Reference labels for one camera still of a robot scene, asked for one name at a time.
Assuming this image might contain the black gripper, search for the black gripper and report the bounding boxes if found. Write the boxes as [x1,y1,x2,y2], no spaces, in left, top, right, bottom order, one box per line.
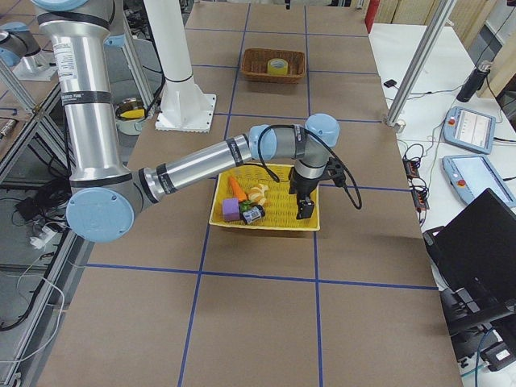
[289,169,319,220]

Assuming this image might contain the yellow tape roll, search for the yellow tape roll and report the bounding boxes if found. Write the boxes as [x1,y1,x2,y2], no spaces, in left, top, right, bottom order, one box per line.
[267,58,289,76]

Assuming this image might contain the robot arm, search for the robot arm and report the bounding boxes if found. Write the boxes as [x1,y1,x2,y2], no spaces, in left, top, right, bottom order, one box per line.
[35,1,340,243]

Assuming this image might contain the yellow woven basket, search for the yellow woven basket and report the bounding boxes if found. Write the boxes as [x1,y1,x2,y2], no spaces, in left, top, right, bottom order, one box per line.
[209,164,320,231]

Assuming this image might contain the brown wicker basket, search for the brown wicker basket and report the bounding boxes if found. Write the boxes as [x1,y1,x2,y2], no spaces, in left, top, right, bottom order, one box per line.
[241,48,306,84]

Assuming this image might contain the toy croissant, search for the toy croissant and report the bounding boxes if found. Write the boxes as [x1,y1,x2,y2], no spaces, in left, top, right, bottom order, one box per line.
[248,183,269,206]

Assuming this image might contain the small black-capped bottle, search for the small black-capped bottle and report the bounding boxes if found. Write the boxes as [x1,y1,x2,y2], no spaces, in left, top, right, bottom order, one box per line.
[241,206,265,225]

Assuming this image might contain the orange toy carrot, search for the orange toy carrot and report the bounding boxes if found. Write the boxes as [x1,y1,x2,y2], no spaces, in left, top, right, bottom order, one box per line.
[228,176,252,212]

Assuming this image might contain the purple foam cube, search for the purple foam cube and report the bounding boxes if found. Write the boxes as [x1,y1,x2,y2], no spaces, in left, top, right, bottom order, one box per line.
[222,198,240,222]

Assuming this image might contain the small black device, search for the small black device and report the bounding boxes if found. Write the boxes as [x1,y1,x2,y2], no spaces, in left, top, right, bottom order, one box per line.
[384,79,397,88]

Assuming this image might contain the near teach pendant tablet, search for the near teach pendant tablet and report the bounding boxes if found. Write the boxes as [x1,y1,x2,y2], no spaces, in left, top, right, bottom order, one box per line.
[442,155,515,208]

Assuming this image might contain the teach pendant tablet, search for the teach pendant tablet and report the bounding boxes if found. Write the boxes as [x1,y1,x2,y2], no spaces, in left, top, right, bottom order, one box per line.
[443,106,497,155]
[442,155,515,208]

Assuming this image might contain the black monitor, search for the black monitor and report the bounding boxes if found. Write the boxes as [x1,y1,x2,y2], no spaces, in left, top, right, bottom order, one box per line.
[423,189,515,340]

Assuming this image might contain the far teach pendant tablet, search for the far teach pendant tablet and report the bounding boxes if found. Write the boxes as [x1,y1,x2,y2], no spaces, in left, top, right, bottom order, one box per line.
[443,106,497,155]

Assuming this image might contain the white enamel pot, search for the white enamel pot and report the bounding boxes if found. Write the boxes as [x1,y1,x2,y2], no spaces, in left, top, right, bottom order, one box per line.
[114,98,146,135]

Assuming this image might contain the black water bottle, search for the black water bottle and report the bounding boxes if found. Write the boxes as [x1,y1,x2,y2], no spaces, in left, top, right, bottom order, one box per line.
[456,60,493,102]

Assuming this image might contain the red cylinder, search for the red cylinder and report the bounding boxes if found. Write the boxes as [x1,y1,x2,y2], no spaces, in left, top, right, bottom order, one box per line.
[364,0,381,33]

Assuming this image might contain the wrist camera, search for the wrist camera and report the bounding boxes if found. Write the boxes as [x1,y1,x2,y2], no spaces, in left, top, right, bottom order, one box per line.
[322,157,346,188]

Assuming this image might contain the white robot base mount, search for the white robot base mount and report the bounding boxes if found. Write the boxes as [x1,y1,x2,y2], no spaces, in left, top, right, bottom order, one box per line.
[144,0,217,132]

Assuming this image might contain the aluminium frame post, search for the aluminium frame post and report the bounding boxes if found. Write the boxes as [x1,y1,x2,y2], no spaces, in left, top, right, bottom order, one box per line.
[385,0,456,134]

